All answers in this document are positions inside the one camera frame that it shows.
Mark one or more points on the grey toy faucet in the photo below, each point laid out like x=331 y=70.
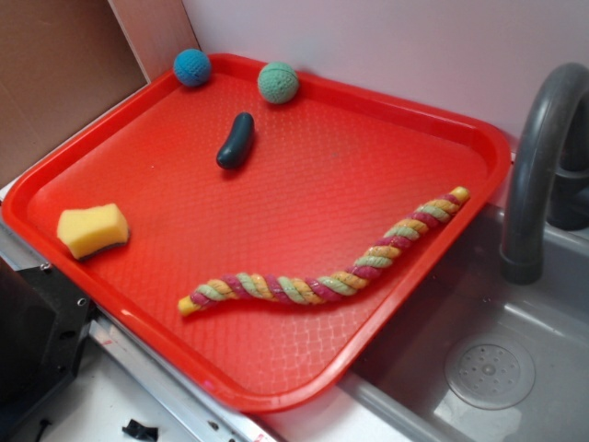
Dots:
x=549 y=183

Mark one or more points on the blue rubber ball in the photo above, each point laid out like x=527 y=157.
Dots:
x=192 y=68

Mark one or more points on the red plastic tray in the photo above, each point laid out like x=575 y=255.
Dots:
x=328 y=174

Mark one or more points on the yellow sponge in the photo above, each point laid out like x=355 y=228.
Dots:
x=84 y=232

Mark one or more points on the black tape scrap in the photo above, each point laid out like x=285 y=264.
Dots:
x=140 y=432

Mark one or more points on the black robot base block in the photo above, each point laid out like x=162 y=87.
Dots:
x=45 y=319

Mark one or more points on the dark teal rubber sausage toy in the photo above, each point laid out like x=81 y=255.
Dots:
x=235 y=150

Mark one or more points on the grey plastic sink basin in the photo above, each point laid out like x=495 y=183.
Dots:
x=471 y=357

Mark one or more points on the green rubber ball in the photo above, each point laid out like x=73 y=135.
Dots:
x=278 y=82

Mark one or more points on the brown cardboard panel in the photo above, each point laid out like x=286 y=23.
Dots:
x=63 y=64

